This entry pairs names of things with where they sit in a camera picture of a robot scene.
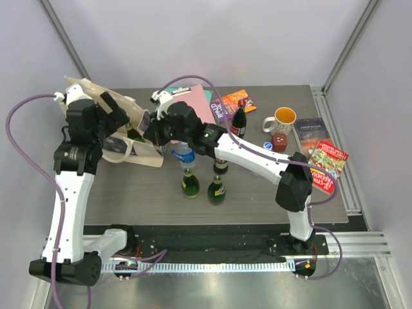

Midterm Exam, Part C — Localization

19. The slotted cable duct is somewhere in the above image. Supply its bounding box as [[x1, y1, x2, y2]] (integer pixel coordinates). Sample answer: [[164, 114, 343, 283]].
[[101, 260, 295, 274]]

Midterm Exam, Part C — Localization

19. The Pocari Sweat plastic bottle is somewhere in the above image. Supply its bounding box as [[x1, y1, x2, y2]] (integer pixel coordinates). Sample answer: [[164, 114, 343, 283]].
[[172, 142, 196, 169]]

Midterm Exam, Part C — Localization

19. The red Treehouse book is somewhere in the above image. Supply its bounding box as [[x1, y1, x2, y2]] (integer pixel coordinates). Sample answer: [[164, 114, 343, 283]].
[[308, 140, 349, 194]]

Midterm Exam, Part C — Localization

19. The brown red cube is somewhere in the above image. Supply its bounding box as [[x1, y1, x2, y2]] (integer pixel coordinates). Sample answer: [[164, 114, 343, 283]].
[[271, 133, 288, 153]]

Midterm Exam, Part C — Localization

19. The white mug orange inside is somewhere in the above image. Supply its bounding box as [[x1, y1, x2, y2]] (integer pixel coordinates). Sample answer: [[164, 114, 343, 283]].
[[262, 107, 297, 136]]

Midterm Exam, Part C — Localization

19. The teal clipboard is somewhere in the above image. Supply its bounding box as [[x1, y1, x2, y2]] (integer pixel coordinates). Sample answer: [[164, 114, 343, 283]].
[[203, 90, 212, 103]]

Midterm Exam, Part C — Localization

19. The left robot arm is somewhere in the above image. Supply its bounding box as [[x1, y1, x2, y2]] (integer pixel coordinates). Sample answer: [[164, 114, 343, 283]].
[[29, 91, 137, 286]]

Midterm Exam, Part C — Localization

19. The pink clipboard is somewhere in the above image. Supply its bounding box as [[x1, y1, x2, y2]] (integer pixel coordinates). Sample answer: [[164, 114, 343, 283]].
[[169, 84, 216, 124]]

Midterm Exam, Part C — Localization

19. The Roald Dahl book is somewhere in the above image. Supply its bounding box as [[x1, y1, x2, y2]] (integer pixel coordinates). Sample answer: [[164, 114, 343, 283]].
[[209, 89, 257, 123]]

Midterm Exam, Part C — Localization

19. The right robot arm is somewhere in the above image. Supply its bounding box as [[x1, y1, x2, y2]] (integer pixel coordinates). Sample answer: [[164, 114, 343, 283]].
[[144, 100, 315, 254]]

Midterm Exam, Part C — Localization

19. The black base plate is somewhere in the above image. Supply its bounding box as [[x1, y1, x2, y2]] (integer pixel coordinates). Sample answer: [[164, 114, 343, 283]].
[[83, 223, 329, 258]]

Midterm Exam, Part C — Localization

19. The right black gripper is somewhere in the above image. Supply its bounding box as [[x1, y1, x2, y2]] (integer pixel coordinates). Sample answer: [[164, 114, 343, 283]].
[[144, 109, 191, 147]]

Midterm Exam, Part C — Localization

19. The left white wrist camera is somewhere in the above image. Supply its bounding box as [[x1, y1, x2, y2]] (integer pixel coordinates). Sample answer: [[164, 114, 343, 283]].
[[53, 84, 91, 106]]

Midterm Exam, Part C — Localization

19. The canvas tote bag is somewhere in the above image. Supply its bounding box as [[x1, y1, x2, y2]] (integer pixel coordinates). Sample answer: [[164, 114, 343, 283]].
[[64, 75, 164, 167]]

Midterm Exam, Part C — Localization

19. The Coca-Cola glass bottle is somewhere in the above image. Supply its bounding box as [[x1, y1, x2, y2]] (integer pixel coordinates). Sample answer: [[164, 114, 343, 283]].
[[213, 158, 229, 175], [230, 98, 247, 138]]

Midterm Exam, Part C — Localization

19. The green glass bottle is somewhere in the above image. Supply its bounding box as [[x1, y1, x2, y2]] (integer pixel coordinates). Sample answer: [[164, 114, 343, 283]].
[[125, 122, 145, 143], [182, 168, 200, 198], [207, 175, 226, 205]]

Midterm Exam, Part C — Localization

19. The dark purple book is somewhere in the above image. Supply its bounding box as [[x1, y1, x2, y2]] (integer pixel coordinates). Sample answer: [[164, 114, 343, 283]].
[[293, 118, 333, 159]]

